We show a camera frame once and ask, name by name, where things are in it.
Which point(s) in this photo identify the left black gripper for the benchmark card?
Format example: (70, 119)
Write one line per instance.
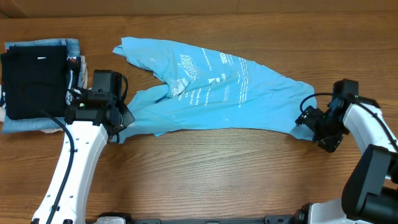
(127, 117)

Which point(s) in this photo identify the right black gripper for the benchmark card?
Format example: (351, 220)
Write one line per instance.
(308, 119)

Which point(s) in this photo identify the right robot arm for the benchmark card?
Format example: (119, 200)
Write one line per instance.
(365, 199)

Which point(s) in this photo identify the folded blue jeans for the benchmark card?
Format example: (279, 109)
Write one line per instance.
(36, 124)

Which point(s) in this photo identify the light blue printed t-shirt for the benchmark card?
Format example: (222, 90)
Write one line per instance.
(207, 89)

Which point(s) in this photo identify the folded black printed garment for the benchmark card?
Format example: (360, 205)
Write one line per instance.
(72, 79)

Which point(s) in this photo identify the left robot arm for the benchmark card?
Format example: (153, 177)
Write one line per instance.
(89, 125)

